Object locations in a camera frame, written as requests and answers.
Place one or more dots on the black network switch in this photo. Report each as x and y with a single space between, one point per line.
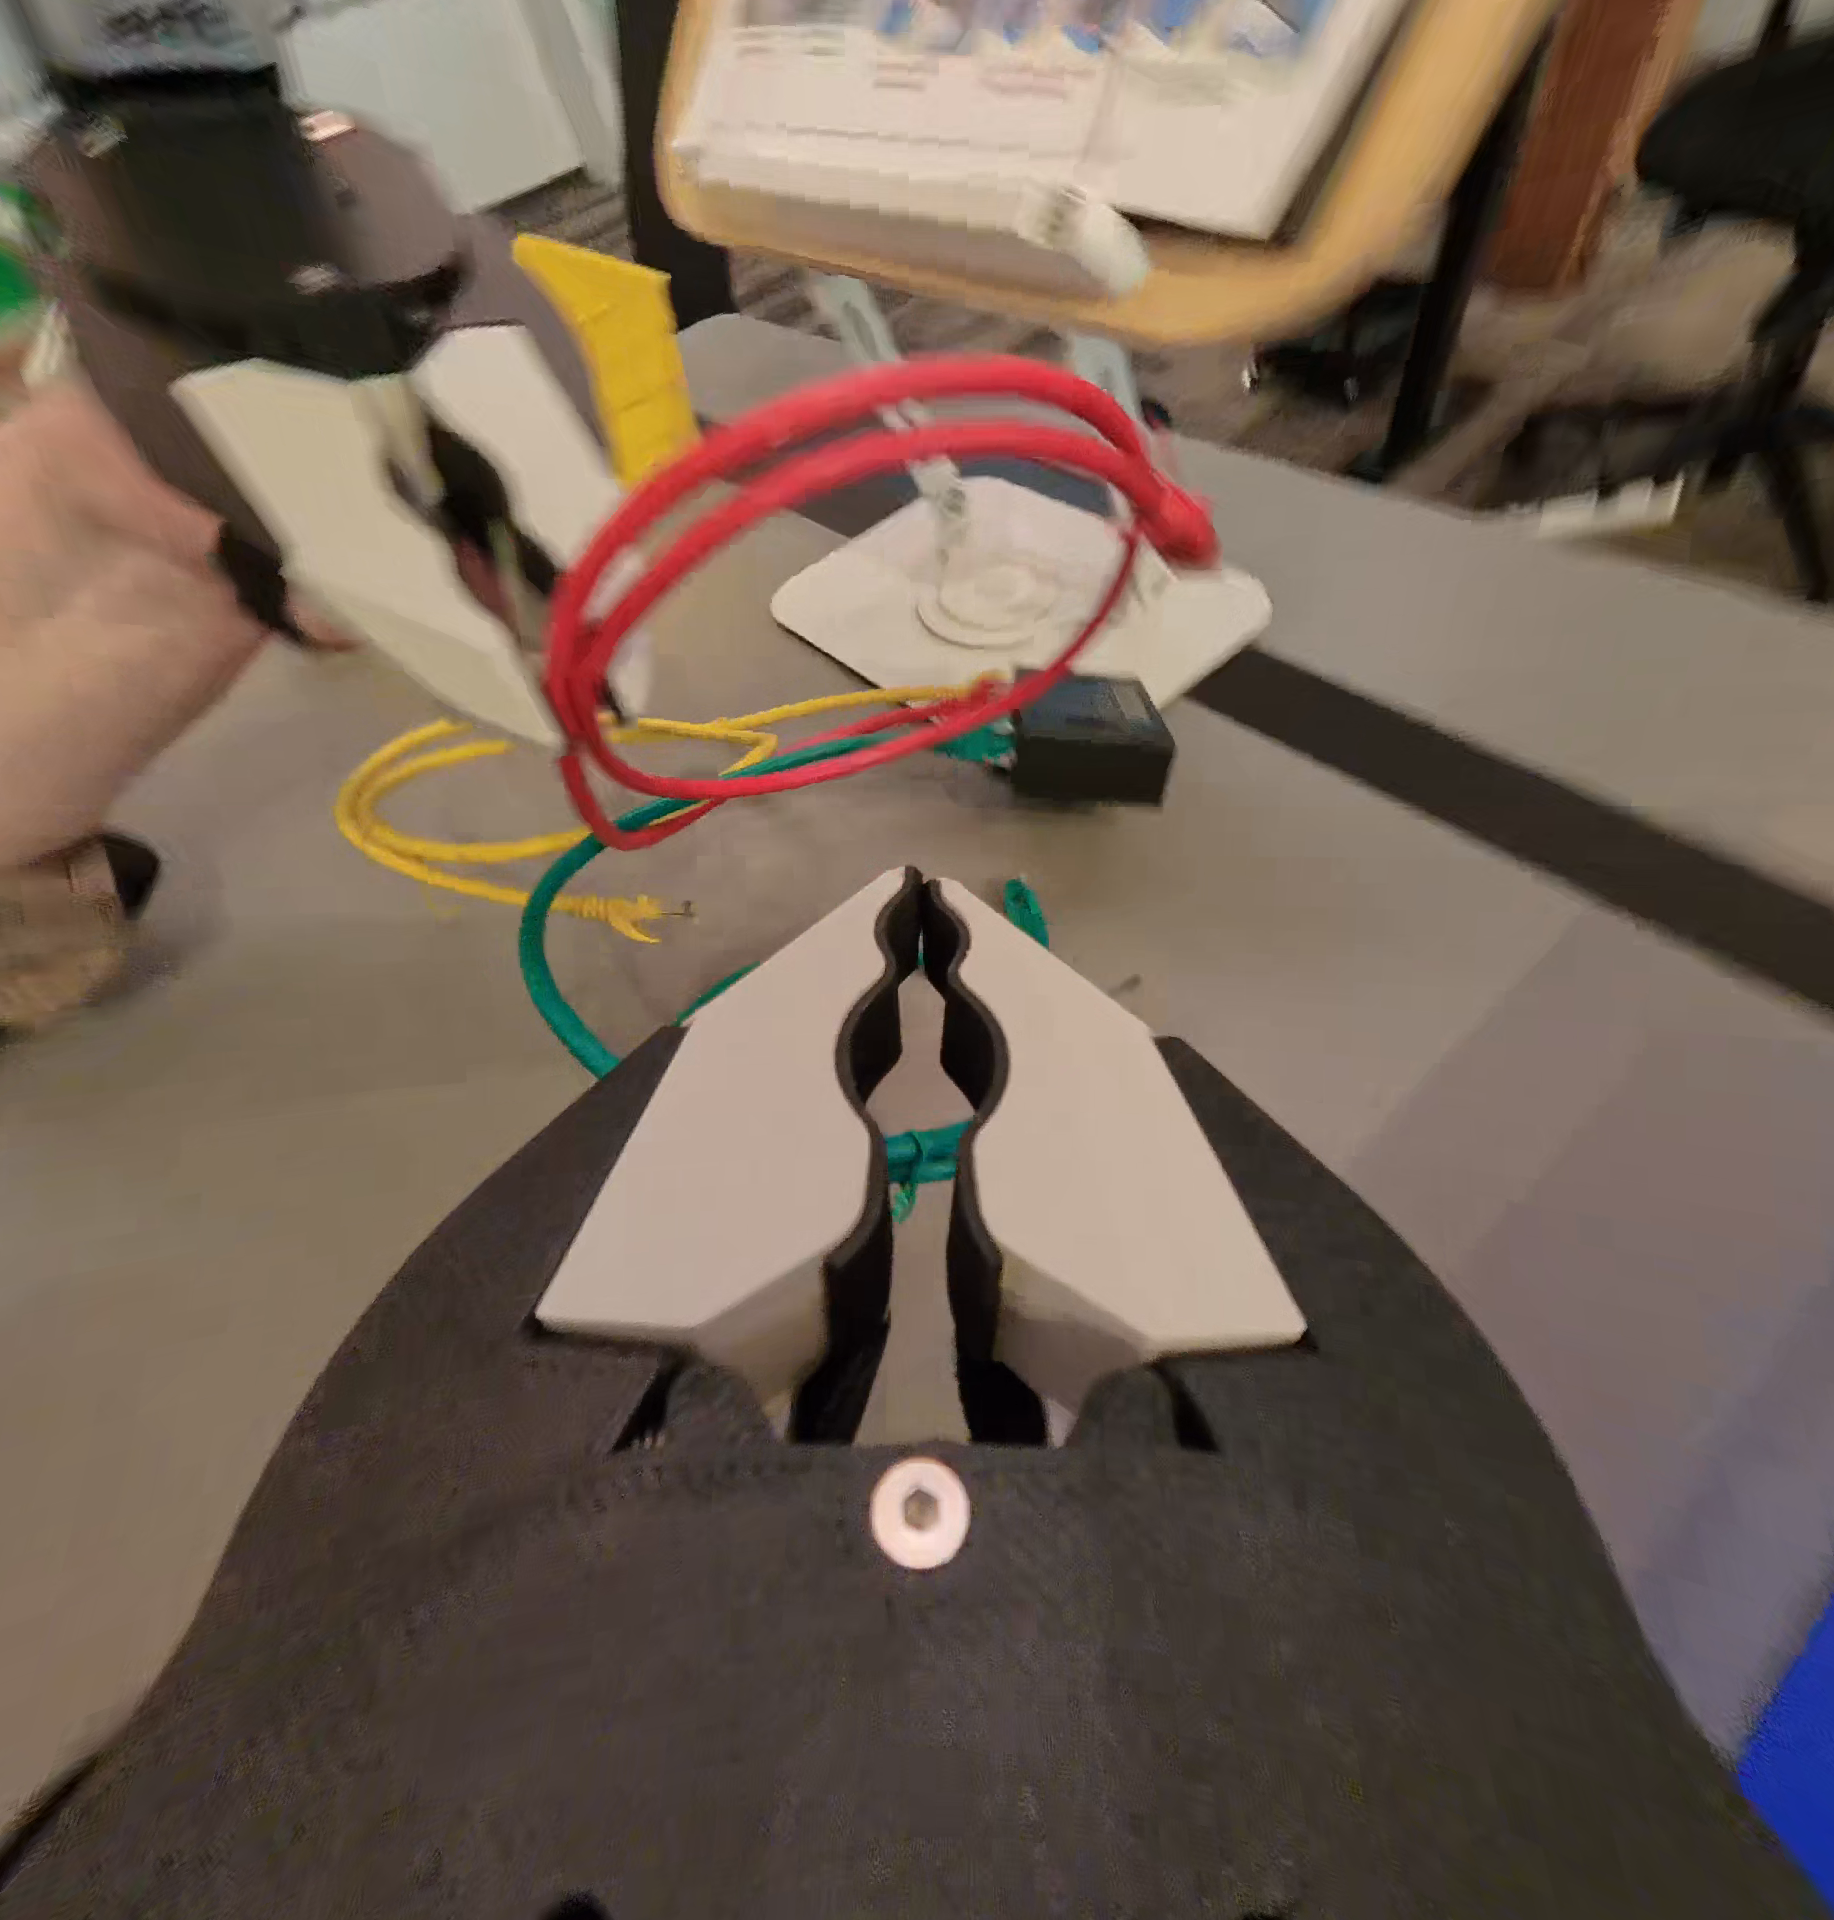
1096 751

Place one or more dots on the black office chair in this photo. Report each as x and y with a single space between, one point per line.
1757 135

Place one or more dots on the yellow ribbed plastic piece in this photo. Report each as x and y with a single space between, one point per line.
617 361

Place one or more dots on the white sheet clip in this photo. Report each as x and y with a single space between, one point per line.
1084 236

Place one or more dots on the blue plastic bin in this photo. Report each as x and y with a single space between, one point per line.
1833 1770

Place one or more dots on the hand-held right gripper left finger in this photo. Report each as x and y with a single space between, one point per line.
706 1185

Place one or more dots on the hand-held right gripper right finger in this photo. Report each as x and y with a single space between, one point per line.
1113 1185

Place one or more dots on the black table leg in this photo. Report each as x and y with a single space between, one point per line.
662 151
1456 270

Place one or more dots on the person's left hand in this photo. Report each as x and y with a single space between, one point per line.
76 630

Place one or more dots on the printed instruction sheet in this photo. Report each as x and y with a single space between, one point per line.
887 135

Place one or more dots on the brown wooden post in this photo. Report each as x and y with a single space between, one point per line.
1593 151

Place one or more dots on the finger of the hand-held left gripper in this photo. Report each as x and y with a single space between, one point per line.
347 510
521 420

